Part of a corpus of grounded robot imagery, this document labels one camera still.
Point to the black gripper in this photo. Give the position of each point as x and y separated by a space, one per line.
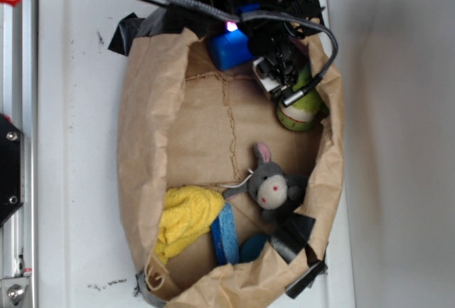
269 26

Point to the blue plastic bottle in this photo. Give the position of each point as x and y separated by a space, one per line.
230 48

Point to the green plush toy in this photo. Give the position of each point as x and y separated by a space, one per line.
301 116

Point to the black tape strip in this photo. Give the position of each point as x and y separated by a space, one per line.
298 286
149 298
292 236
165 20

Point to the brown paper bag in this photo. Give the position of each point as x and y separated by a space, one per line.
183 122

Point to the grey plush donkey toy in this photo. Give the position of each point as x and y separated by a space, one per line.
277 193

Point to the yellow knitted cloth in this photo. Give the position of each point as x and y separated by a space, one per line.
188 214

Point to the blue sponge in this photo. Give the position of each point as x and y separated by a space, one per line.
225 237

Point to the teal ball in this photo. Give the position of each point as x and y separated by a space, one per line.
252 248

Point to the white plastic cooler lid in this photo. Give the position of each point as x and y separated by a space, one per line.
114 132

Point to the aluminium frame rail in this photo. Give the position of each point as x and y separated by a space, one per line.
18 102

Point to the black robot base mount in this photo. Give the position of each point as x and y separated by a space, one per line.
11 168

